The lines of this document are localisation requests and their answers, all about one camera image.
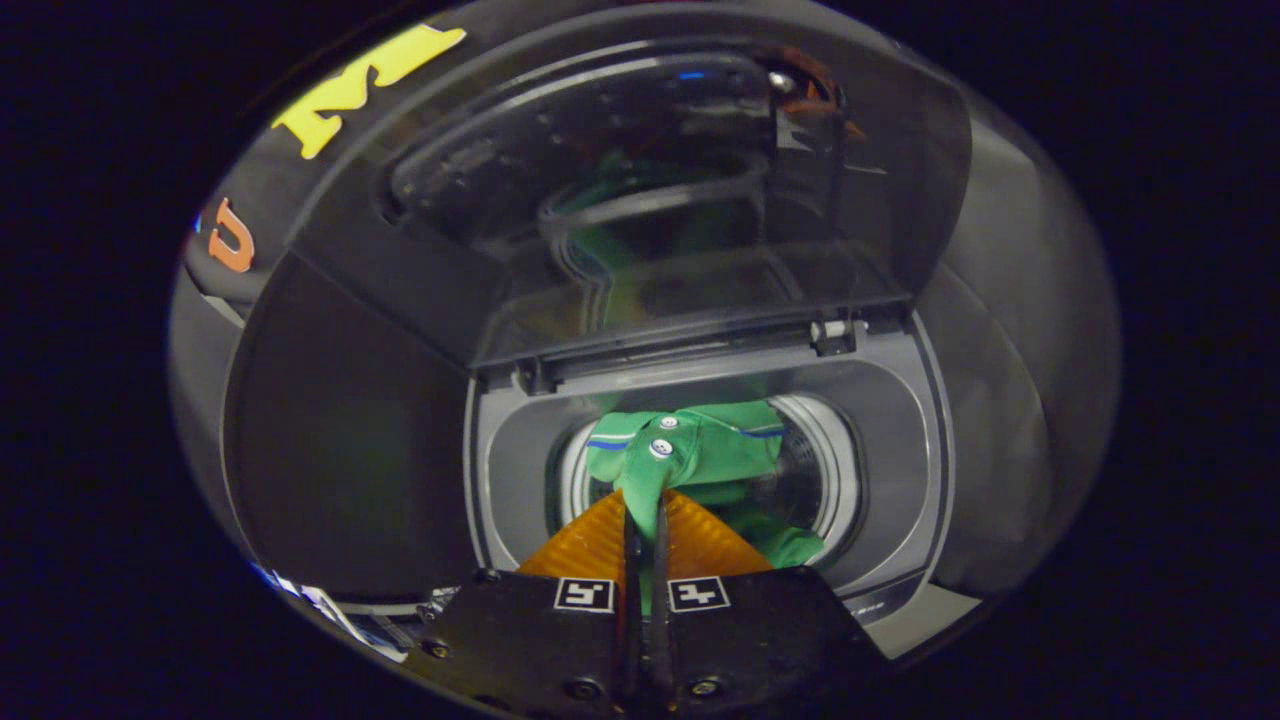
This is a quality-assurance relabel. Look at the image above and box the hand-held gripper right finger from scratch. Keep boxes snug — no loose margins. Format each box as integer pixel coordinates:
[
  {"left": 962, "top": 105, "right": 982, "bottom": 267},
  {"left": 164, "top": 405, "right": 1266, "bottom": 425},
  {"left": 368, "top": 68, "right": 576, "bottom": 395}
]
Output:
[{"left": 650, "top": 489, "right": 892, "bottom": 717}]

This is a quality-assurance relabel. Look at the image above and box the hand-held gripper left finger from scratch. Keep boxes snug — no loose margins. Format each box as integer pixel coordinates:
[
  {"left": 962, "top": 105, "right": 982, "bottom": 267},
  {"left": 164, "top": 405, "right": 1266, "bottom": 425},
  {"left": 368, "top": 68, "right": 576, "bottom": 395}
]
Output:
[{"left": 400, "top": 489, "right": 642, "bottom": 717}]

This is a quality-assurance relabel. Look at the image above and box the green polo shirt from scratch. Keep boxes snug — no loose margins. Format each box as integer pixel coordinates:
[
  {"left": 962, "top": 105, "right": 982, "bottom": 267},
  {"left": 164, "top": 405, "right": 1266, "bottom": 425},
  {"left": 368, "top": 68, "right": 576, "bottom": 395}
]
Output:
[{"left": 585, "top": 400, "right": 827, "bottom": 573}]

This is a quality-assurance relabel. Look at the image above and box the dark glass washing machine lid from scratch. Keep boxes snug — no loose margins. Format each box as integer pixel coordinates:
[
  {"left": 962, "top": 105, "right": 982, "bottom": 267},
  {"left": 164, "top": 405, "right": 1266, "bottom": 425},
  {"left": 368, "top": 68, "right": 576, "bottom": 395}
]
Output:
[{"left": 290, "top": 5, "right": 974, "bottom": 377}]

